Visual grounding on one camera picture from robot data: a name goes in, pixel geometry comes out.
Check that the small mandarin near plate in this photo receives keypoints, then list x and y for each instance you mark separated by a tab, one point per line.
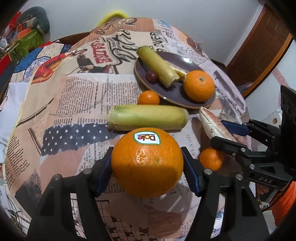
148	97

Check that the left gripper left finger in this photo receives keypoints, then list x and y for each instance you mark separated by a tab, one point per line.
102	172

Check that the newspaper print tablecloth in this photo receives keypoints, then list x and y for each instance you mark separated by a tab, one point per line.
62	127

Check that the yellow chair back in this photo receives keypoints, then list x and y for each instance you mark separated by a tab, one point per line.
117	14

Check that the dark red grape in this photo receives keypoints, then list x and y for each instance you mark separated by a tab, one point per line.
151	76

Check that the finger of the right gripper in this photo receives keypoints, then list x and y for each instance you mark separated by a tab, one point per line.
237	129
229	147

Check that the green patterned box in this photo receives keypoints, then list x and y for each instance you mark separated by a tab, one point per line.
22	46

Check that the small mandarin front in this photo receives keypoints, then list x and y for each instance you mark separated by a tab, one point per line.
211	159

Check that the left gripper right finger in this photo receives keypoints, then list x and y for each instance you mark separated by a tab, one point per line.
193	171

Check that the large orange with sticker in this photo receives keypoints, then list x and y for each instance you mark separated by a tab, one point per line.
147	162

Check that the brown wooden door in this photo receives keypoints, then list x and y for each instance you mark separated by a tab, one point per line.
265	45

